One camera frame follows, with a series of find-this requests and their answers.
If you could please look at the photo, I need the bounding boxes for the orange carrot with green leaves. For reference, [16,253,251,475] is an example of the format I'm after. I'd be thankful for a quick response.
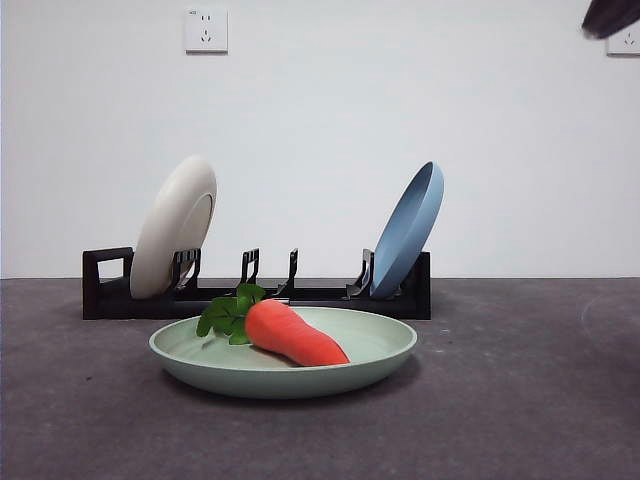
[196,283,351,368]

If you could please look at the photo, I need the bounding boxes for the green plate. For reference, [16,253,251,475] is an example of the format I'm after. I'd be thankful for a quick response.
[148,305,418,400]

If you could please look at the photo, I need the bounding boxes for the blue plate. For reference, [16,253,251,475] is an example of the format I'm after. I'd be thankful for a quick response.
[369,160,445,300]

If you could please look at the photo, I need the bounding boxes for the cream plate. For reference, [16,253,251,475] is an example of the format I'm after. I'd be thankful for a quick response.
[129,154,218,300]

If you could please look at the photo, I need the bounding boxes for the black plate rack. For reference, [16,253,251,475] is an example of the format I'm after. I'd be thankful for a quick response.
[82,246,432,321]

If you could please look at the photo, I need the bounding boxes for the white wall socket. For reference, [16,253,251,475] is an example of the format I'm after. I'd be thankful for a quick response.
[606,27,640,56]
[184,7,229,54]

